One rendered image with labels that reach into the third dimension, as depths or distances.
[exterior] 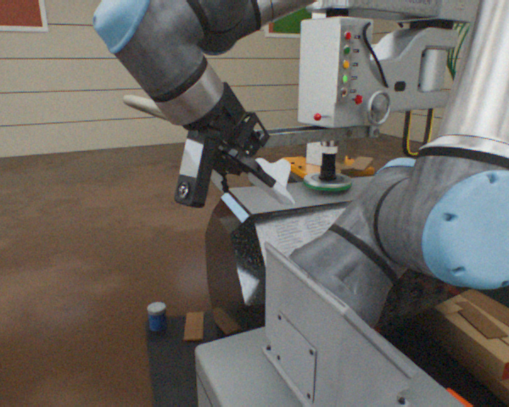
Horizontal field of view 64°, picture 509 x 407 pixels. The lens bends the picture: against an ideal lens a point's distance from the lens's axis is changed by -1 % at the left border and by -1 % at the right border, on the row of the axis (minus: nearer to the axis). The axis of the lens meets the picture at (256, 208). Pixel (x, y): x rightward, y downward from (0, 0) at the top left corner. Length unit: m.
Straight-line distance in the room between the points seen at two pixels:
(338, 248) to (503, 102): 0.31
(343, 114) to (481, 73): 1.14
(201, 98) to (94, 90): 7.07
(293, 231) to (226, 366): 0.84
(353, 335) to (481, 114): 0.35
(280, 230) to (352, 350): 0.99
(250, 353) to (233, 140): 0.48
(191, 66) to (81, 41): 7.03
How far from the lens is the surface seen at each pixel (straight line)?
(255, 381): 0.85
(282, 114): 8.61
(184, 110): 0.54
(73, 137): 7.62
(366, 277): 0.69
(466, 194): 0.53
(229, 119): 0.62
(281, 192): 0.62
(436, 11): 2.18
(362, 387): 0.73
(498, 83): 0.63
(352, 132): 1.86
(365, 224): 0.70
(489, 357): 2.23
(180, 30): 0.52
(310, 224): 1.65
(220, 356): 0.90
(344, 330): 0.62
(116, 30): 0.51
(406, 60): 2.04
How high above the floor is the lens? 1.43
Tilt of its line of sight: 20 degrees down
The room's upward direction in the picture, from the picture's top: straight up
